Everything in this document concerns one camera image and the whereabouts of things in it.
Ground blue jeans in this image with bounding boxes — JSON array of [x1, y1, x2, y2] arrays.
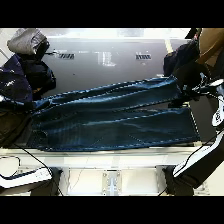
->
[[26, 75, 202, 153]]

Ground dark navy garment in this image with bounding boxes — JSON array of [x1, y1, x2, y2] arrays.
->
[[162, 38, 203, 78], [0, 53, 57, 112]]

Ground grey garment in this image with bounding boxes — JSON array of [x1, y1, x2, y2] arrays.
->
[[6, 28, 51, 56]]

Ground brown garment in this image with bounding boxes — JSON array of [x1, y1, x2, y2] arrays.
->
[[195, 28, 224, 66]]

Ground silver frame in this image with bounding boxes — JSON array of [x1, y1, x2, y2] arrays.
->
[[0, 145, 214, 197]]

